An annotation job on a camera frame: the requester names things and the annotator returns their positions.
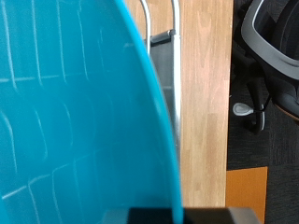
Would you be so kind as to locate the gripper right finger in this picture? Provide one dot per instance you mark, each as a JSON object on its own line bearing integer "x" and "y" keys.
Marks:
{"x": 221, "y": 217}

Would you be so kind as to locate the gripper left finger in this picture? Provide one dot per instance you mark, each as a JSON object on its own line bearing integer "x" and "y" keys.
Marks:
{"x": 140, "y": 217}

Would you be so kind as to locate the blue plate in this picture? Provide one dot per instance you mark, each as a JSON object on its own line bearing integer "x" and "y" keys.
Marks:
{"x": 78, "y": 109}

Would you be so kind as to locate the black gray office chair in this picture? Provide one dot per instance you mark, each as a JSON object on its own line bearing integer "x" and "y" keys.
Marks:
{"x": 271, "y": 53}

